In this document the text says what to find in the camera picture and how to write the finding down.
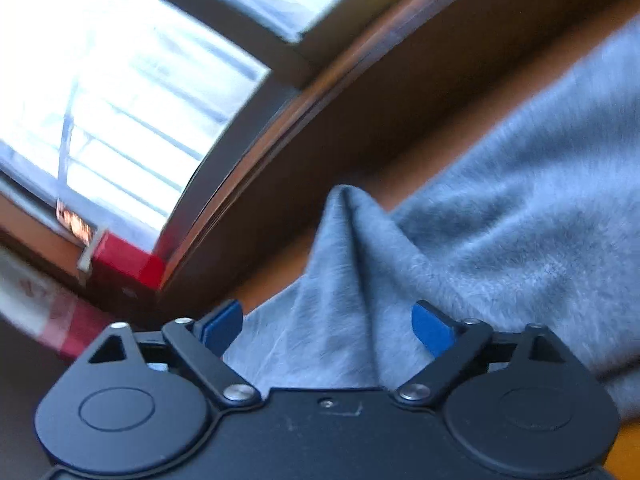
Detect sliding window with bars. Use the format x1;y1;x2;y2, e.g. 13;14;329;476
0;0;396;261

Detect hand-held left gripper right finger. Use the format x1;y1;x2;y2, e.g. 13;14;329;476
395;300;571;407

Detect red box with white lid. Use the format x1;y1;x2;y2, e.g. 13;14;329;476
77;230;166;292

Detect red and white curtain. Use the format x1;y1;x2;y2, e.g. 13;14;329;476
0;247;118;361

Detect dark wooden window sill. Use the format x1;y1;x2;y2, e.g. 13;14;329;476
152;0;640;313

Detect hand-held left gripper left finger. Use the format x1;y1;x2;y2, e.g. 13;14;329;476
87;299;263;406

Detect grey fleece sweatpants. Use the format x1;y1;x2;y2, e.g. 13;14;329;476
222;17;640;411

